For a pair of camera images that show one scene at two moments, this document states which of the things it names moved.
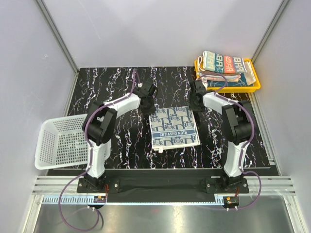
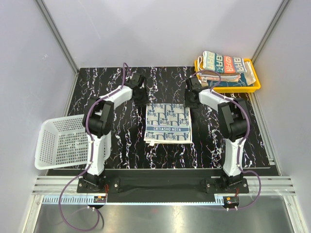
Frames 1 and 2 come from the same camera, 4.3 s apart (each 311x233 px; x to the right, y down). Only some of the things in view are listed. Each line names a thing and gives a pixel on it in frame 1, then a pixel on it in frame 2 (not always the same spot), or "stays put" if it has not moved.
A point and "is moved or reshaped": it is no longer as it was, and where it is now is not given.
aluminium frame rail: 272,186 stays put
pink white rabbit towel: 230,79 stays put
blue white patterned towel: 174,127 is moved or reshaped
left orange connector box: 99,199 stays put
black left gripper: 147,111 -> 145,100
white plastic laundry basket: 61,142 stays put
